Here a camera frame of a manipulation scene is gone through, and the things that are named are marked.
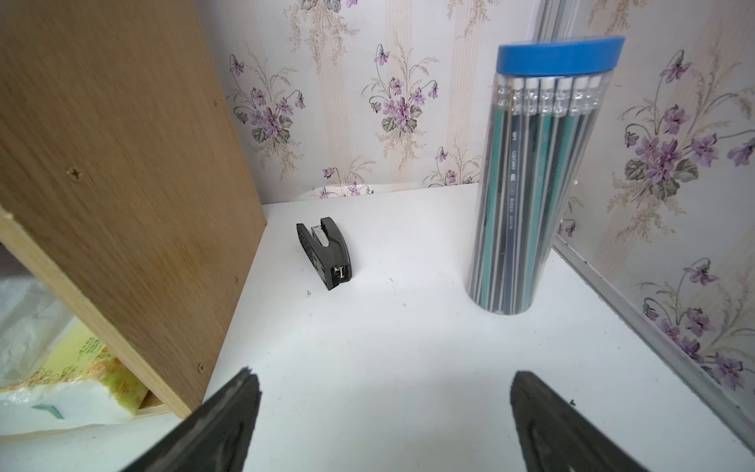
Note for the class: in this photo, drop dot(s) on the yellow-green floral tissue pack right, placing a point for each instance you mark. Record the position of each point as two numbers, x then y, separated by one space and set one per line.
56 374

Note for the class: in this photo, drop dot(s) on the clear pencil tube blue lid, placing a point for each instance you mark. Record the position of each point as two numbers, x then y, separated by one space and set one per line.
546 100

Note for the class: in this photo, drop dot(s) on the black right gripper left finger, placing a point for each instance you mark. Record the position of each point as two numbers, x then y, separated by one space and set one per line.
216 437

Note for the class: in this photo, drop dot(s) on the black stapler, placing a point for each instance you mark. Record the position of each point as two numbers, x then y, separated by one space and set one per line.
326 248

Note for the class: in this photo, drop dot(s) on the wooden shelf unit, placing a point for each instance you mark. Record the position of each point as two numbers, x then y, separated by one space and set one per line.
124 187

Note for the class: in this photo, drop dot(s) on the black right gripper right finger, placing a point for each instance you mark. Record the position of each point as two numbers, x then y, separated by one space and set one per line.
555 437

